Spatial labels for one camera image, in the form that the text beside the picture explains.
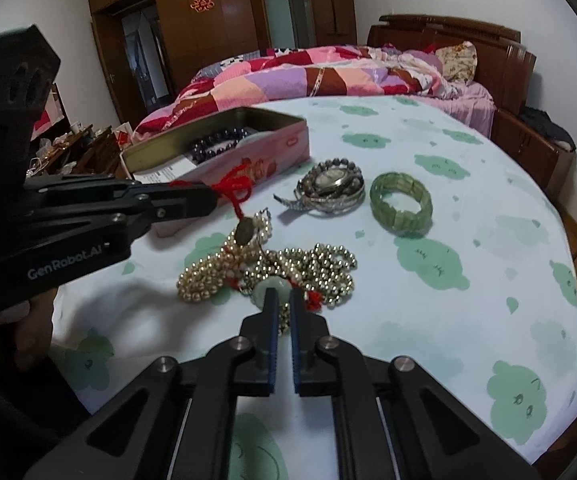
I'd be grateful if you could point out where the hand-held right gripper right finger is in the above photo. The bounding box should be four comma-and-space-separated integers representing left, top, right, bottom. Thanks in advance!
289, 288, 544, 480

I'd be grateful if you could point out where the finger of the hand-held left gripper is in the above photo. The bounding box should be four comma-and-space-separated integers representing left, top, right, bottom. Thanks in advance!
23, 175, 218, 202
27, 195, 218, 258

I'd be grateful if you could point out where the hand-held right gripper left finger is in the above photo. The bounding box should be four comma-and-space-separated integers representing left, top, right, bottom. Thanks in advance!
23, 287, 276, 480

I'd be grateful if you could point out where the bronze pendant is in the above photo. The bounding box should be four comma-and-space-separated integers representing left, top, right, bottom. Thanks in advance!
170, 159, 258, 246

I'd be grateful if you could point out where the gold bead necklace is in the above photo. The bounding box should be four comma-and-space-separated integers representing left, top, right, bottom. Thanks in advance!
246, 245, 358, 336

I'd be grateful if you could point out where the pink tin box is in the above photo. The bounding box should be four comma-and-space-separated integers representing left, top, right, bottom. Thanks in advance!
119, 107, 311, 238

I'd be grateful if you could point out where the person's left hand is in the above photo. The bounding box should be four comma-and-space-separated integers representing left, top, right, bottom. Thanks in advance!
12, 295, 55, 368

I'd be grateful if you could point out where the television with patchwork cover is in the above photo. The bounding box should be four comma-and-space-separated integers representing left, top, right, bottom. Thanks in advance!
31, 82, 66, 141

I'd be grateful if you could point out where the red and white paper bag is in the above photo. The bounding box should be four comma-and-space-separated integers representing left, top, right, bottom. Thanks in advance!
112, 122, 136, 148

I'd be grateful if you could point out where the wooden dresser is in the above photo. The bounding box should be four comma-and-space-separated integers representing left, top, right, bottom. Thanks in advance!
26, 122, 124, 178

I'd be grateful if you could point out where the silver bangle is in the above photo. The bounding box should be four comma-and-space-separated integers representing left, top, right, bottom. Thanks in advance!
295, 180, 366, 218

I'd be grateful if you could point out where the silver wristwatch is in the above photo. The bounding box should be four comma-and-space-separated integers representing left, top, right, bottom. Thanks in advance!
274, 167, 364, 211

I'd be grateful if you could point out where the patchwork quilt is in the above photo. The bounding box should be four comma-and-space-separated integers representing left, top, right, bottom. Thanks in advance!
133, 45, 461, 143

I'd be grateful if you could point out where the wooden wardrobe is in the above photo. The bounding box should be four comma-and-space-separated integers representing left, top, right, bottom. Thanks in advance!
86, 0, 359, 126

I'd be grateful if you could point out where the pink bed sheet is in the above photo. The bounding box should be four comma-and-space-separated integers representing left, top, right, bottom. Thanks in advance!
421, 82, 496, 138

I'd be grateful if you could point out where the wooden nightstand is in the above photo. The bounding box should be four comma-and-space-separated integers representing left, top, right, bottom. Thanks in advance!
491, 107, 577, 201

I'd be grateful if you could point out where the floral pillow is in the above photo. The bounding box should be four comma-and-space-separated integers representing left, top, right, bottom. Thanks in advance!
435, 40, 478, 83

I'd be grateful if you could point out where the dark clothing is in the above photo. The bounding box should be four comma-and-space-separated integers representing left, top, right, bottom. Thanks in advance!
521, 106, 576, 152

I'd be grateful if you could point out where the wooden headboard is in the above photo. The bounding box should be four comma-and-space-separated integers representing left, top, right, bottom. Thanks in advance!
365, 14, 538, 111

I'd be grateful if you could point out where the purple bead bracelet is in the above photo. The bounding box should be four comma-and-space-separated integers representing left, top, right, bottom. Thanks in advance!
191, 127, 249, 163

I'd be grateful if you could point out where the grey bead bracelet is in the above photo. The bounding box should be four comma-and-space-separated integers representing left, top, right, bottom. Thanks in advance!
301, 157, 365, 196

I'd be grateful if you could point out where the green jade segment bracelet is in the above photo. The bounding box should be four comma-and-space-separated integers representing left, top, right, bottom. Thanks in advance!
369, 171, 433, 237

